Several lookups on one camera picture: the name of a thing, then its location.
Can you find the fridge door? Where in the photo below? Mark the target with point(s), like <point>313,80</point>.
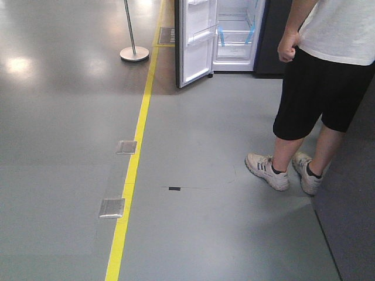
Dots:
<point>193,62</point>

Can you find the dark fridge body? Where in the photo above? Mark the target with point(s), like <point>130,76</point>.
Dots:
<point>248,34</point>

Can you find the upper metal floor plate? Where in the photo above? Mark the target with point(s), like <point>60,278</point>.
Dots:
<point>126,147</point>

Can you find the metal floor plate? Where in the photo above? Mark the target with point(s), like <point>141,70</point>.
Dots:
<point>126,147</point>
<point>112,208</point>

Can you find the lower metal floor plate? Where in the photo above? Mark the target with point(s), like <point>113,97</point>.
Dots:
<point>112,208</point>

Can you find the metal stanchion pole with base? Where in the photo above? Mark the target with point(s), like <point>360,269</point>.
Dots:
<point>133,53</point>

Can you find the middle clear door bin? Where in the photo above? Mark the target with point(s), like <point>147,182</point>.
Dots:
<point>199,36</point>

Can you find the dark floor sign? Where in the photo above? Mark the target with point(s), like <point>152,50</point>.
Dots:
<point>166,35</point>

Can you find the person white shirt black shorts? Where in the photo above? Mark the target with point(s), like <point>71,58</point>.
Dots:
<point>328,49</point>

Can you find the grey kitchen counter island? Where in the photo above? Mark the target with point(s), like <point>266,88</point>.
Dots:
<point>345,201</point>

